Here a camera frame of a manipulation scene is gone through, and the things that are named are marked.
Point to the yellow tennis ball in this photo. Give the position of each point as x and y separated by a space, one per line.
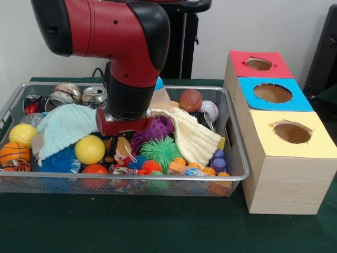
22 135

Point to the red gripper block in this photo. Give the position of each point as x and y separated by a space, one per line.
116 127

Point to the green spiky ball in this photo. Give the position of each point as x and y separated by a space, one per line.
160 150

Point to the cream waffle cloth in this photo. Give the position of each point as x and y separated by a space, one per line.
192 134

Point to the brown football toy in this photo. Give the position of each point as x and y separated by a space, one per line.
190 100

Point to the brown monkey plush toy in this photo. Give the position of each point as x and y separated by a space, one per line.
123 150

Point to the smooth yellow ball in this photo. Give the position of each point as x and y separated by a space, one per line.
90 149

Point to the dark green table cloth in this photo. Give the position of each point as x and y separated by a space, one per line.
158 226

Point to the black upright stand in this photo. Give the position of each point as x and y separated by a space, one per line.
323 52

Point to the wooden three-hole box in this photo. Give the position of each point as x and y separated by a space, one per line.
284 184

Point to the blue spiky ball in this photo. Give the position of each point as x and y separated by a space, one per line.
59 163

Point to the orange basketball toy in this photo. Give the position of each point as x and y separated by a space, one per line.
14 153

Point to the mint green cloth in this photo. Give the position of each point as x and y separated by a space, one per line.
65 126

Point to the shallow clear mesh bin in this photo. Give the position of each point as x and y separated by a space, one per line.
131 184

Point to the white baseball toy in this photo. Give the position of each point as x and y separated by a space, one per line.
209 110

